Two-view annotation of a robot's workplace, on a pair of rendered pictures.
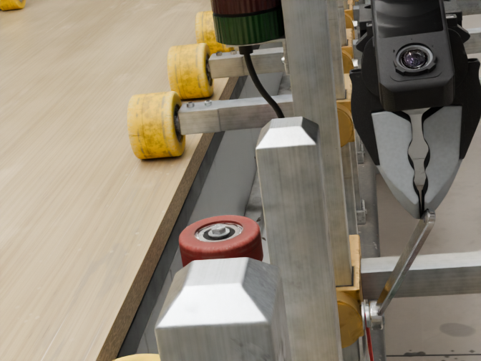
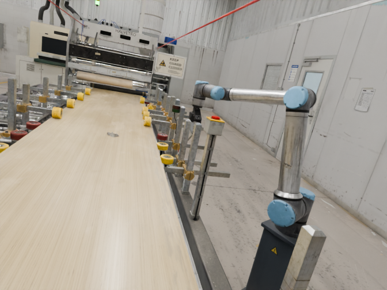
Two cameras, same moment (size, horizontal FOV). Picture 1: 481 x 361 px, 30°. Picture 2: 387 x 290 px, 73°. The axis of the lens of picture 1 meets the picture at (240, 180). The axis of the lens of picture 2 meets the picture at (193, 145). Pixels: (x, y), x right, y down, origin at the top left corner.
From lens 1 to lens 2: 1.24 m
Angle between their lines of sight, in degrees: 25
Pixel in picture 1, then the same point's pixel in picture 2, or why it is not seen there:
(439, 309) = not seen: hidden behind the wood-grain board
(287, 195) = (187, 125)
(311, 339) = (185, 140)
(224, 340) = (199, 126)
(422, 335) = not seen: hidden behind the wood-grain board
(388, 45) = (196, 115)
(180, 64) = (145, 113)
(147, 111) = (147, 118)
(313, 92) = (181, 119)
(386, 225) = not seen: hidden behind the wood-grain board
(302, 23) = (182, 111)
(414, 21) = (198, 114)
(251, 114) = (162, 122)
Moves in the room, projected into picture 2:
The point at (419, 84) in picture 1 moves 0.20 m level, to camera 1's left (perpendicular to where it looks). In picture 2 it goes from (198, 119) to (170, 115)
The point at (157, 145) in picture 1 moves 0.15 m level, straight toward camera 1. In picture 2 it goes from (148, 123) to (154, 128)
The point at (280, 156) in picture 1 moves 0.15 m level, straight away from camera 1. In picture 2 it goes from (188, 122) to (181, 117)
